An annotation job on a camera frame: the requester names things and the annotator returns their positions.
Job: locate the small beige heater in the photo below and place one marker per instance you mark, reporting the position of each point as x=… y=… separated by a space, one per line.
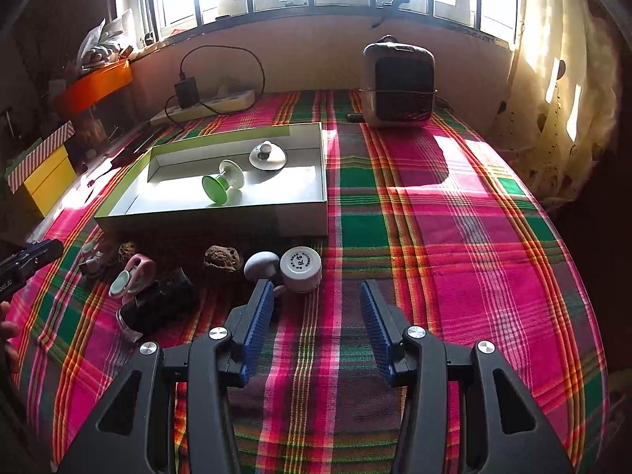
x=400 y=84

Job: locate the brown walnut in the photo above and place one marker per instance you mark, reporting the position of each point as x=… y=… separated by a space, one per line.
x=222 y=258
x=127 y=253

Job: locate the small white plastic gadget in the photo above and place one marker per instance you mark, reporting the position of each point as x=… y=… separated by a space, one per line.
x=94 y=256

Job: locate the dark smartphone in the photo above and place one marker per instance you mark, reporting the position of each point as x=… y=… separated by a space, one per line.
x=136 y=150

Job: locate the white round bottle cap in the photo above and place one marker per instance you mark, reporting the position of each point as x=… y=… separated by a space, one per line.
x=301 y=266

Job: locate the small white bottle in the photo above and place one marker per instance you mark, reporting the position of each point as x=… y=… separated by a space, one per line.
x=268 y=157

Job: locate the black charger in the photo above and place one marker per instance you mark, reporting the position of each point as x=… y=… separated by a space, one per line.
x=186 y=93

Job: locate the pile of plastic bags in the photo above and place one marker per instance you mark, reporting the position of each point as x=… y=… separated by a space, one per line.
x=101 y=42

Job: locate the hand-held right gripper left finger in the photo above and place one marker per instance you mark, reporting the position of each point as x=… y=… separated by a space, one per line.
x=259 y=316

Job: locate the black tube with clear cap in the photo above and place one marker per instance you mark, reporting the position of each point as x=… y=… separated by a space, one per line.
x=163 y=298

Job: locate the shallow cardboard box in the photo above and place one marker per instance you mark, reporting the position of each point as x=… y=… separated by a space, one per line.
x=276 y=177

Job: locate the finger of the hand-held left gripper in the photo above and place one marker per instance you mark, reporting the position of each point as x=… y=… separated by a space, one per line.
x=34 y=256

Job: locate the green and white spool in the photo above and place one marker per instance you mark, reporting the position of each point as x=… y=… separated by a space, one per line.
x=219 y=185

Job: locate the plaid blanket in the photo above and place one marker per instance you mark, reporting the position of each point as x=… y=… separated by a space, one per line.
x=444 y=256

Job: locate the grey mushroom-shaped knob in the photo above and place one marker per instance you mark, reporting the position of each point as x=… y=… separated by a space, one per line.
x=259 y=264

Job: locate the yellow box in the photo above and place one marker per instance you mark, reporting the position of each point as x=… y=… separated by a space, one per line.
x=49 y=182

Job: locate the pink case with green disc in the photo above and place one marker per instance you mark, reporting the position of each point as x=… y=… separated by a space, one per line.
x=133 y=274

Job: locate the white power strip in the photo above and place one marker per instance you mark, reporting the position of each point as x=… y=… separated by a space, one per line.
x=222 y=103

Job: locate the orange box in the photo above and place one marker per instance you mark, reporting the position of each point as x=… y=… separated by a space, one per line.
x=94 y=86

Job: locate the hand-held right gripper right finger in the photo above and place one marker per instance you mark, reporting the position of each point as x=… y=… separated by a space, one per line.
x=375 y=316

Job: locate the striped box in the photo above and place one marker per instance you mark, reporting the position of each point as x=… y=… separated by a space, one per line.
x=39 y=153

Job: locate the person's left hand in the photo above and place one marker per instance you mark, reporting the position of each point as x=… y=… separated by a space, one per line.
x=7 y=330

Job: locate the spotted curtain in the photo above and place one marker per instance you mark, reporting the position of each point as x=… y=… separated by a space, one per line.
x=558 y=108

